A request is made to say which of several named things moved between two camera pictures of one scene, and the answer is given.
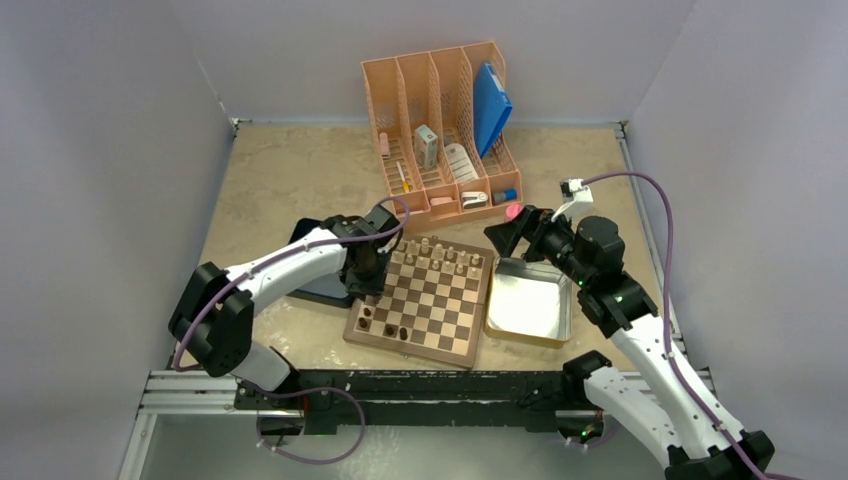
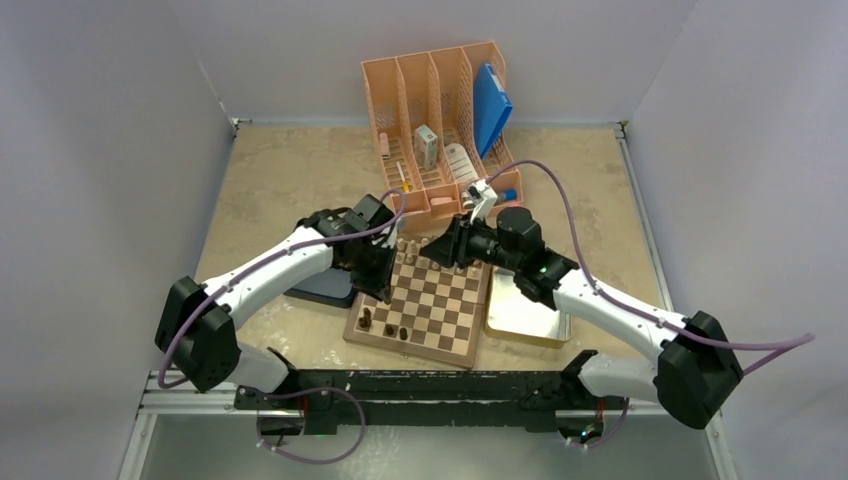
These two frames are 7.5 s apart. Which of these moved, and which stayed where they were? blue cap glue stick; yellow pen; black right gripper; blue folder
Moved: black right gripper
Stayed: yellow pen; blue cap glue stick; blue folder
